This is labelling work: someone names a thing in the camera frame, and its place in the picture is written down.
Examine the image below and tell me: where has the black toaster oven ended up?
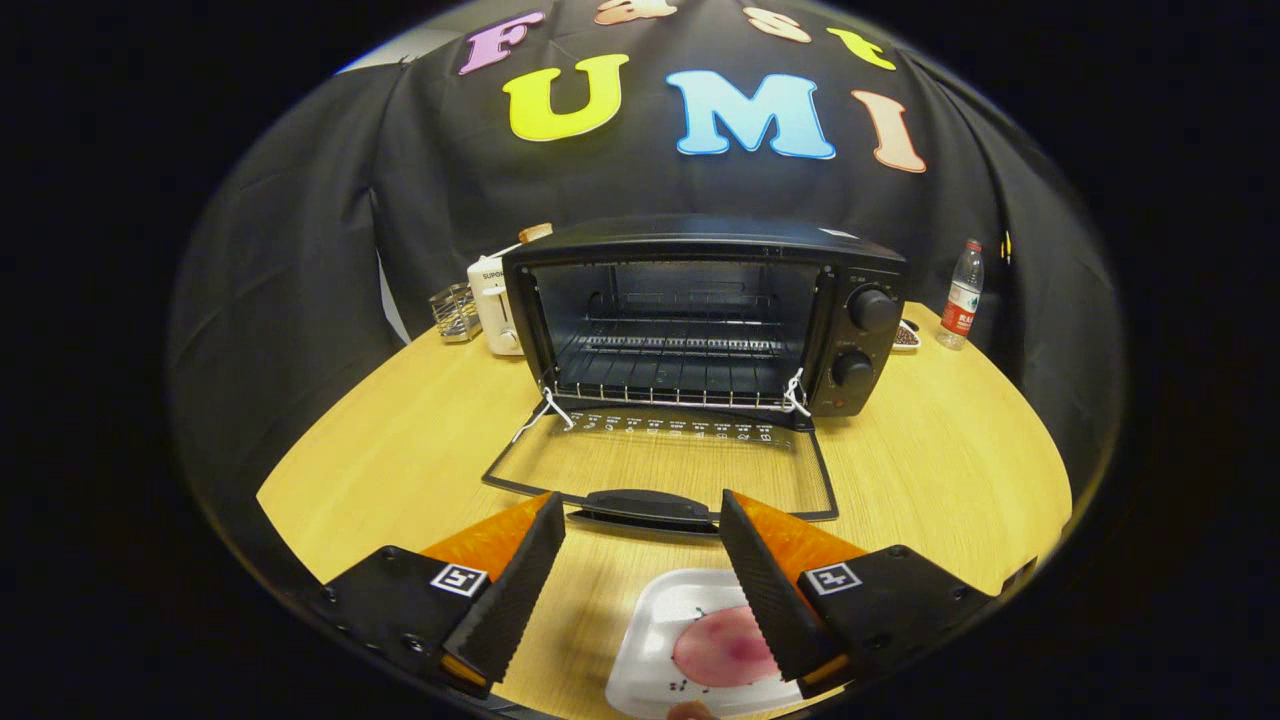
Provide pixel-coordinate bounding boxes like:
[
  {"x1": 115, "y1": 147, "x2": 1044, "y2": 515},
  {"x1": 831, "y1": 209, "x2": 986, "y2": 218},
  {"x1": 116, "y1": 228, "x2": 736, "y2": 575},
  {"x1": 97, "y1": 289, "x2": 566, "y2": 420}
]
[{"x1": 482, "y1": 213, "x2": 909, "y2": 536}]

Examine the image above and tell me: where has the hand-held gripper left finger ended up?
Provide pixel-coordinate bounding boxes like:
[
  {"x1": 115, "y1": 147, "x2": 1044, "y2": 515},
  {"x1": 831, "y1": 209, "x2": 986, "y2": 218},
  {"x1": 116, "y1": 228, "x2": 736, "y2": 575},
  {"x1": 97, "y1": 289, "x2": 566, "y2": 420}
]
[{"x1": 315, "y1": 490, "x2": 567, "y2": 701}]

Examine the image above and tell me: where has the wire mesh basket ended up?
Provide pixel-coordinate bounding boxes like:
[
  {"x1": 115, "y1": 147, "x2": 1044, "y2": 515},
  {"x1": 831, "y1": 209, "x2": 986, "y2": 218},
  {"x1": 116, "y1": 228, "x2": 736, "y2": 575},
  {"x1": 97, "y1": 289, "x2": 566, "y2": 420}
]
[{"x1": 430, "y1": 283, "x2": 483, "y2": 344}]

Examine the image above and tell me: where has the white square plate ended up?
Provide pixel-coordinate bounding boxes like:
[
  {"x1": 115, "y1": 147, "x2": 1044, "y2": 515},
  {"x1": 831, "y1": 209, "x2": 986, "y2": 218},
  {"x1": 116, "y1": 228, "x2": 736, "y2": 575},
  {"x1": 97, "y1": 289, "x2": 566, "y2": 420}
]
[{"x1": 605, "y1": 568, "x2": 806, "y2": 720}]

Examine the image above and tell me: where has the clear water bottle red label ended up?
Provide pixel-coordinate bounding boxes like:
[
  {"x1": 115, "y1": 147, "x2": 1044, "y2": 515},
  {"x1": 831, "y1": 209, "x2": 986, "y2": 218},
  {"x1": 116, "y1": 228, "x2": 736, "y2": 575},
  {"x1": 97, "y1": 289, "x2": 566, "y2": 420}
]
[{"x1": 936, "y1": 238, "x2": 986, "y2": 351}]

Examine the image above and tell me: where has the pink round food slice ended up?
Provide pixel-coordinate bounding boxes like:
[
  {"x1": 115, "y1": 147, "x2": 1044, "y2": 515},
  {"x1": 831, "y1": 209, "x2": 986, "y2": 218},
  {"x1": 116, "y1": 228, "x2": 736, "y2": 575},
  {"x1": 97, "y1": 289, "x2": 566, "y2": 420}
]
[{"x1": 672, "y1": 605, "x2": 781, "y2": 689}]

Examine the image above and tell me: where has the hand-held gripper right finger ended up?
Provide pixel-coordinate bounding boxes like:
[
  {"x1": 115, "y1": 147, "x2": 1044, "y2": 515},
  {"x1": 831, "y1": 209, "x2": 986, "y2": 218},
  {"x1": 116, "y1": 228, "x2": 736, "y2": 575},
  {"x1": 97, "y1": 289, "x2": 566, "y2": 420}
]
[{"x1": 718, "y1": 488, "x2": 996, "y2": 701}]

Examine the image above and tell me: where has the white bread toaster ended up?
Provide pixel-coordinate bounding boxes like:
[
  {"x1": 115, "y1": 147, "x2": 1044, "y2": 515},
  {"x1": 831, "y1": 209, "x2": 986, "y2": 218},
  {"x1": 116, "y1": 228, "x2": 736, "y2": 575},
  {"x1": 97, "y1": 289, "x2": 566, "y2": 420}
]
[{"x1": 466, "y1": 243, "x2": 526, "y2": 357}]

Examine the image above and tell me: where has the black backdrop cloth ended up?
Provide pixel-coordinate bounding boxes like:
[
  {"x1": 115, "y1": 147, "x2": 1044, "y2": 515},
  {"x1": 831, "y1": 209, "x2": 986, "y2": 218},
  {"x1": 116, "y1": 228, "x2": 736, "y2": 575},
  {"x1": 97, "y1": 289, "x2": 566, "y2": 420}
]
[{"x1": 165, "y1": 0, "x2": 1126, "y2": 481}]

